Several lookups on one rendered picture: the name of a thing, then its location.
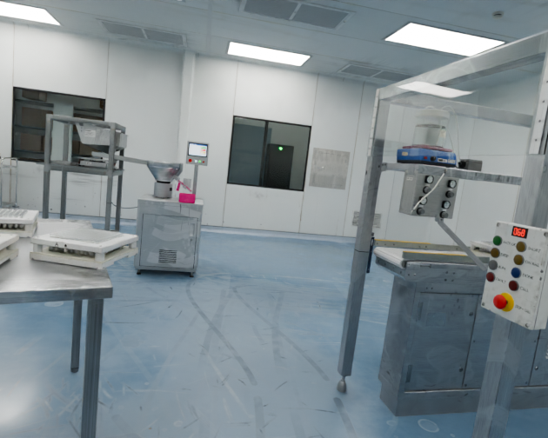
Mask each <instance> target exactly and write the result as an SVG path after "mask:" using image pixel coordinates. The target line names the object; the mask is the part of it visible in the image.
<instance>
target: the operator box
mask: <svg viewBox="0 0 548 438"><path fill-rule="evenodd" d="M513 226H518V227H522V228H527V229H528V234H527V238H526V239H524V238H520V237H516V236H512V235H511V232H512V228H513ZM494 236H501V237H502V239H503V241H502V244H501V245H500V246H496V245H494V243H492V248H491V249H493V248H498V249H499V250H500V256H499V257H498V258H493V257H492V256H490V260H495V261H497V263H498V266H500V267H501V269H500V268H499V267H497V269H495V270H491V269H490V268H489V266H488V270H487V273H488V272H493V273H494V274H495V276H496V278H495V281H494V282H488V281H487V279H486V280H485V289H484V293H483V298H482V302H481V307H483V308H485V309H488V310H490V311H491V312H493V313H495V314H498V315H501V316H503V317H504V318H506V319H508V320H510V321H512V322H515V323H516V324H518V325H520V326H522V327H524V328H526V329H529V330H537V329H545V326H546V323H547V318H548V229H540V228H535V227H531V226H526V225H522V224H516V223H512V222H500V221H497V224H496V228H495V234H494ZM520 241H522V242H525V243H526V245H527V249H526V251H525V252H518V251H517V249H516V247H515V246H516V245H517V243H518V242H520ZM503 242H504V243H503ZM505 242H506V243H505ZM508 242H510V244H509V243H508ZM513 243H516V244H515V245H513ZM511 244H512V245H513V246H512V245H511ZM528 247H531V248H533V250H531V249H528ZM535 249H537V251H538V252H539V253H538V252H537V251H536V250H535ZM540 249H541V250H540ZM534 250H535V251H534ZM501 253H503V254H502V255H501ZM504 254H505V255H504ZM515 255H522V256H523V257H524V259H525V261H524V263H523V264H522V265H516V264H515V263H514V261H513V258H514V256H515ZM505 256H507V257H505ZM527 261H528V262H529V264H528V263H527ZM533 262H534V265H535V266H533V264H532V263H533ZM535 263H536V264H537V265H538V267H537V266H536V264H535ZM502 267H504V268H505V269H502ZM515 267H517V268H520V269H521V271H522V275H521V276H520V277H519V278H513V277H512V275H511V270H512V269H513V268H515ZM523 273H524V274H523ZM525 275H526V277H525ZM531 276H533V277H532V279H533V280H532V279H531V278H530V277H531ZM498 278H499V279H498ZM496 279H497V280H496ZM498 280H499V281H498ZM504 280H505V281H506V282H505V281H504ZM511 280H515V281H517V282H518V284H519V288H518V290H517V291H511V290H510V289H509V281H511ZM501 281H503V282H501ZM520 287H521V288H520ZM522 287H523V288H525V290H522V289H523V288H522ZM527 289H528V290H527ZM501 293H509V294H510V295H511V296H512V298H513V300H514V307H513V309H512V310H511V311H509V312H505V311H503V310H502V309H497V308H496V307H495V306H494V304H493V298H494V296H495V295H500V294H501ZM517 305H518V306H519V307H521V309H519V307H518V308H517ZM515 307H516V308H515ZM527 309H528V310H529V312H528V313H527V311H526V310H527ZM525 311H526V312H525ZM529 313H530V314H529Z"/></svg>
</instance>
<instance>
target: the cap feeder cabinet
mask: <svg viewBox="0 0 548 438"><path fill-rule="evenodd" d="M172 197H173V198H167V197H164V199H162V198H161V197H155V196H154V195H148V194H145V195H143V196H141V197H139V198H138V199H137V226H136V236H139V238H138V241H137V248H138V254H137V255H134V265H133V266H135V269H138V272H137V275H141V273H140V272H139V270H140V269H151V270H166V271H182V272H191V275H190V277H194V276H193V275H192V274H193V273H192V272H196V269H197V262H198V252H199V243H200V233H201V222H202V213H203V206H204V200H203V199H196V200H195V203H185V202H179V201H178V200H179V197H174V196H172Z"/></svg>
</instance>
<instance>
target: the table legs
mask: <svg viewBox="0 0 548 438"><path fill-rule="evenodd" d="M82 306H83V300H75V301H74V306H73V324H72V342H71V360H70V372H72V373H75V372H77V371H78V368H79V358H80V341H81V324H82ZM103 312H104V299H91V300H87V316H86V333H85V350H84V382H83V399H82V415H81V432H80V438H96V431H97V402H98V387H99V372H100V356H101V341H102V326H103Z"/></svg>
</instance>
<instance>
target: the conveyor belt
mask: <svg viewBox="0 0 548 438"><path fill-rule="evenodd" d="M403 251H416V252H430V253H443V254H457V255H466V256H467V254H466V253H463V252H450V251H436V250H422V249H397V248H383V247H376V248H375V249H374V251H373V253H374V255H375V256H377V257H379V258H382V259H384V260H386V261H387V262H390V263H392V264H394V265H396V266H398V267H400V268H401V269H405V268H403V267H402V265H401V264H402V261H417V262H447V261H433V260H418V259H404V258H402V254H403ZM447 263H463V264H476V263H475V262H447Z"/></svg>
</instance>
